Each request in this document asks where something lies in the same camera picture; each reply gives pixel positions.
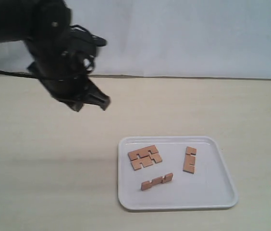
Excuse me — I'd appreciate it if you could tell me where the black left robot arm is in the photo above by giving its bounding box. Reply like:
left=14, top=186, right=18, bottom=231
left=0, top=0, right=111, bottom=112

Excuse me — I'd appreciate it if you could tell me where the wooden notched puzzle piece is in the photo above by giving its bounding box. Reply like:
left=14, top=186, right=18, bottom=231
left=131, top=153, right=162, bottom=171
left=140, top=173, right=173, bottom=191
left=183, top=146, right=197, bottom=174
left=128, top=145, right=159, bottom=161

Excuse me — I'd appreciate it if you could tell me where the white backdrop cloth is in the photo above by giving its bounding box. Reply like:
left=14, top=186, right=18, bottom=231
left=0, top=0, right=271, bottom=80

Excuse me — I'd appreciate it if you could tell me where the white square plastic tray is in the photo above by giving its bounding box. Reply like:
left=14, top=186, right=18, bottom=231
left=118, top=136, right=238, bottom=211

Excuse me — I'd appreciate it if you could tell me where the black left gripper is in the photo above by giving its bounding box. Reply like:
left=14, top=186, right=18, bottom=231
left=27, top=45, right=111, bottom=112

